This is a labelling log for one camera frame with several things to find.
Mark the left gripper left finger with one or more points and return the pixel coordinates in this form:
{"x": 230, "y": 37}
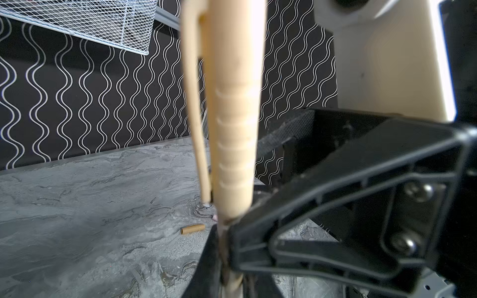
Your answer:
{"x": 206, "y": 281}

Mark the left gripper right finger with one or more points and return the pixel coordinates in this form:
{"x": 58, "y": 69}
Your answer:
{"x": 369, "y": 200}

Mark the tan pen cap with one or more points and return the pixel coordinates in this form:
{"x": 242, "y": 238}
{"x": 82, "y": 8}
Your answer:
{"x": 192, "y": 229}

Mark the tan pen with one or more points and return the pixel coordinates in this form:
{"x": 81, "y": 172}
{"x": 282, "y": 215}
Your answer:
{"x": 222, "y": 48}

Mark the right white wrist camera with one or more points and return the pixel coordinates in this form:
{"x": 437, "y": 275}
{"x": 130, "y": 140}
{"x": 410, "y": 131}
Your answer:
{"x": 390, "y": 57}

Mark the white wire mesh basket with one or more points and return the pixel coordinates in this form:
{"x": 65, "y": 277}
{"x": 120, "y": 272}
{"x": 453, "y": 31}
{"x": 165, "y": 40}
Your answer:
{"x": 126, "y": 25}

